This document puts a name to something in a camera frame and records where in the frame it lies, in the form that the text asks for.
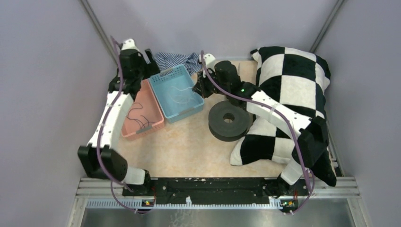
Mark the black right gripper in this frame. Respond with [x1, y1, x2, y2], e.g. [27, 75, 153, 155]
[192, 68, 229, 99]

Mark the black cable spool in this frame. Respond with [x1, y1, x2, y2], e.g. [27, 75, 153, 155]
[208, 101, 251, 142]

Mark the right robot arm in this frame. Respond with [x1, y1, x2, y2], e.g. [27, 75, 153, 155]
[192, 55, 329, 195]

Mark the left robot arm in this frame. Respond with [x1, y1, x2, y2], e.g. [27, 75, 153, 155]
[78, 49, 160, 195]

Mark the blue white striped cloth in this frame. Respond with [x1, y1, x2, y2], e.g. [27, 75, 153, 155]
[154, 52, 202, 75]

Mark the blue perforated plastic basket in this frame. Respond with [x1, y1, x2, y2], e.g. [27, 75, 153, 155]
[149, 64, 204, 123]

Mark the pink perforated plastic basket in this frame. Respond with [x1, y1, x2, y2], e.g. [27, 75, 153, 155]
[121, 79, 165, 140]

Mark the black white checkered pillow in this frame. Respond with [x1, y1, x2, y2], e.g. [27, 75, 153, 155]
[230, 46, 336, 186]

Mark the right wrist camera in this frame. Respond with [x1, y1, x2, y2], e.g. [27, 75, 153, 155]
[198, 53, 217, 69]

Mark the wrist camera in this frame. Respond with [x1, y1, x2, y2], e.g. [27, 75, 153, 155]
[198, 53, 217, 69]
[120, 38, 139, 51]

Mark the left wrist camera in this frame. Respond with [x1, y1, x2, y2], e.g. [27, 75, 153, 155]
[120, 38, 139, 51]

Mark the black cable in pink basket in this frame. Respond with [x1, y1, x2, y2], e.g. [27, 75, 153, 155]
[126, 102, 156, 129]

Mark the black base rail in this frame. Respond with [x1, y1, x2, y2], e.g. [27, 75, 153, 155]
[122, 177, 307, 205]

